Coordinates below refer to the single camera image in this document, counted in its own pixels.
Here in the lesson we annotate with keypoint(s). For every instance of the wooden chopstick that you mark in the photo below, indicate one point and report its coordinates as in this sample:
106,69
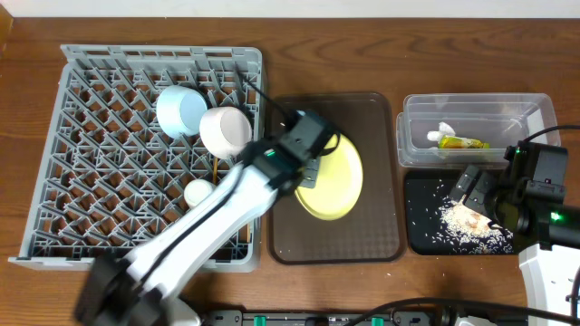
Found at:
215,171

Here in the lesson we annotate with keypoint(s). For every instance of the grey plastic dish rack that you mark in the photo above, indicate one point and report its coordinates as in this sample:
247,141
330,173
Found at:
110,178

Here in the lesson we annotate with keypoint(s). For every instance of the spilled rice food pile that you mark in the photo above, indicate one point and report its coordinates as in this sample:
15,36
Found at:
471,226

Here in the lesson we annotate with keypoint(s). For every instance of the light blue bowl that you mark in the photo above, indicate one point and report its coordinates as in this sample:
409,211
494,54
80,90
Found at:
179,111

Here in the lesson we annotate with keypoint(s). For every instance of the white tissue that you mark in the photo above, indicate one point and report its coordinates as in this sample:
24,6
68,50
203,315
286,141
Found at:
443,131

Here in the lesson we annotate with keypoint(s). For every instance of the white bowl with food residue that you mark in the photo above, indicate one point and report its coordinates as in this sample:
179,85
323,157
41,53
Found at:
225,131

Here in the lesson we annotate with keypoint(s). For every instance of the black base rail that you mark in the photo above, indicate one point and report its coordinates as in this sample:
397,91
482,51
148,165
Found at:
446,317

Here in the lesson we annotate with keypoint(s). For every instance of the clear plastic bin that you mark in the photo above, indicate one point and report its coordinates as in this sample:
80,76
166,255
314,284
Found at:
499,119

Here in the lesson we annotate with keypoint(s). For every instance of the cream white cup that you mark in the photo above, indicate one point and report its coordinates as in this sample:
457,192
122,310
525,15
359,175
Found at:
196,191

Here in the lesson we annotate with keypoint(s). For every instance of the yellow plate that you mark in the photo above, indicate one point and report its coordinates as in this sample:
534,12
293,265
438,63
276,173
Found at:
338,184

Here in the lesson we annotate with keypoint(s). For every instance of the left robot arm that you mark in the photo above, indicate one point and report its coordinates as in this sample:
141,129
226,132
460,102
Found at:
143,287

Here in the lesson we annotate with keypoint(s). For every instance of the brown serving tray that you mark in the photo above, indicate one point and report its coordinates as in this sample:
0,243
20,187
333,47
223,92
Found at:
370,232

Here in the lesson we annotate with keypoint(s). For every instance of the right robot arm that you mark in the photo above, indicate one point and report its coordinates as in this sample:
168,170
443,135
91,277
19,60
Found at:
548,255

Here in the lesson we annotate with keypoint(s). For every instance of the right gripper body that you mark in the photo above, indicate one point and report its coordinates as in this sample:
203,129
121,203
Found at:
485,195

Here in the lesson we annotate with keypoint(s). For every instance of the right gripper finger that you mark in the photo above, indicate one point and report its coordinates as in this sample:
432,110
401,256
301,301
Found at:
465,184
477,196

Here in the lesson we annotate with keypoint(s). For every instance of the green yellow snack wrapper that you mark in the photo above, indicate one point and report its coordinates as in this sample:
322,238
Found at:
454,142

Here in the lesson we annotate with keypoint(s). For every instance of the black tray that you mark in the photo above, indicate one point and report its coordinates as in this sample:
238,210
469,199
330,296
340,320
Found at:
421,217

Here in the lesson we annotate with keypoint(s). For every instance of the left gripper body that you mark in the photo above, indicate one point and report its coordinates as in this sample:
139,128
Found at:
311,171

